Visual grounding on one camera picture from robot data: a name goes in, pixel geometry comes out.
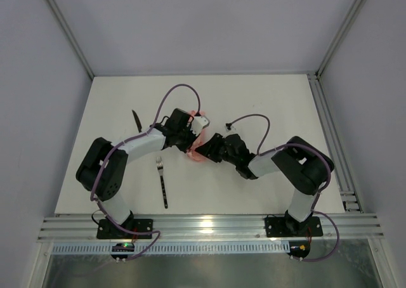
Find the pink satin napkin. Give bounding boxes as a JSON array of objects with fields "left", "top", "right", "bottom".
[{"left": 185, "top": 108, "right": 210, "bottom": 162}]

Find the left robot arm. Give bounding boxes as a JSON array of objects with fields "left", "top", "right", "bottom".
[{"left": 75, "top": 108, "right": 209, "bottom": 233}]

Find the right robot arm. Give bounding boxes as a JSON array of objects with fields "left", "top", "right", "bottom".
[{"left": 196, "top": 133, "right": 334, "bottom": 236}]

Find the black knife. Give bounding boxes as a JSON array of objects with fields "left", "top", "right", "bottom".
[{"left": 131, "top": 110, "right": 142, "bottom": 133}]

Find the right controller board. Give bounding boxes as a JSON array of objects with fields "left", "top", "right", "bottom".
[{"left": 287, "top": 241, "right": 311, "bottom": 260}]

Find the controller board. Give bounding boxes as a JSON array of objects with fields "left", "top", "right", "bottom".
[
  {"left": 110, "top": 242, "right": 134, "bottom": 261},
  {"left": 287, "top": 241, "right": 311, "bottom": 260}
]

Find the left controller board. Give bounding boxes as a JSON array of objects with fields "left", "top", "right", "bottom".
[{"left": 110, "top": 242, "right": 134, "bottom": 261}]

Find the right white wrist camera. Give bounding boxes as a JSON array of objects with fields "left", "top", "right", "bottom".
[{"left": 225, "top": 124, "right": 237, "bottom": 136}]

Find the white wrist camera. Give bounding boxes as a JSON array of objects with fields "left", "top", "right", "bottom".
[
  {"left": 225, "top": 124, "right": 237, "bottom": 136},
  {"left": 190, "top": 115, "right": 210, "bottom": 136}
]

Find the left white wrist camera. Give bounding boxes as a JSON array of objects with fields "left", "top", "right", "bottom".
[{"left": 190, "top": 115, "right": 210, "bottom": 136}]

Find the silver fork black handle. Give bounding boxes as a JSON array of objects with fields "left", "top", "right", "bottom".
[{"left": 156, "top": 156, "right": 168, "bottom": 209}]

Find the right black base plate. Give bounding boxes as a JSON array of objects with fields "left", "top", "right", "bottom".
[{"left": 264, "top": 213, "right": 324, "bottom": 237}]

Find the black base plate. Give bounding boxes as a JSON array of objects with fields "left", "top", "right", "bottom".
[
  {"left": 96, "top": 219, "right": 153, "bottom": 240},
  {"left": 264, "top": 213, "right": 324, "bottom": 237}
]

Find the grey slotted cable duct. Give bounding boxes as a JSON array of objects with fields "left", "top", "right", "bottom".
[{"left": 51, "top": 240, "right": 289, "bottom": 255}]

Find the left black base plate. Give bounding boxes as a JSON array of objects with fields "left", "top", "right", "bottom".
[{"left": 96, "top": 219, "right": 153, "bottom": 240}]

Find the right side aluminium rail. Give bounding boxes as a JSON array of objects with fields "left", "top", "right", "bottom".
[{"left": 307, "top": 73, "right": 363, "bottom": 213}]

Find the aluminium rail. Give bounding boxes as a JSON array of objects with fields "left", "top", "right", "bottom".
[
  {"left": 37, "top": 213, "right": 384, "bottom": 242},
  {"left": 307, "top": 73, "right": 363, "bottom": 213}
]

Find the aluminium front rail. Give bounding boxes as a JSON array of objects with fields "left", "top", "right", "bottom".
[{"left": 37, "top": 213, "right": 384, "bottom": 242}]

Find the left corner frame post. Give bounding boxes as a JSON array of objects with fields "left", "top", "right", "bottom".
[{"left": 44, "top": 0, "right": 95, "bottom": 80}]

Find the corner frame post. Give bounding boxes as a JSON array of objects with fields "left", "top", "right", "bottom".
[
  {"left": 44, "top": 0, "right": 95, "bottom": 80},
  {"left": 315, "top": 0, "right": 367, "bottom": 79}
]

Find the right corner frame post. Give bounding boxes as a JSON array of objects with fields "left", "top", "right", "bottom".
[{"left": 315, "top": 0, "right": 367, "bottom": 79}]

